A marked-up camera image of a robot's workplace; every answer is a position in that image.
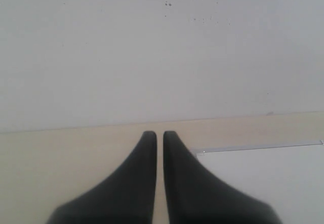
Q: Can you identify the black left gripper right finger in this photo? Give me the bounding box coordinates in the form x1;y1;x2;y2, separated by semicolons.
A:
163;131;281;223

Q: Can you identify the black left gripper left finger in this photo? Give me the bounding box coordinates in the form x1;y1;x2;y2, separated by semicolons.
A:
47;131;157;223

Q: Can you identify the white whiteboard with aluminium frame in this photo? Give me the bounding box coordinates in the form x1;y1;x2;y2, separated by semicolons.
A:
192;140;323;223

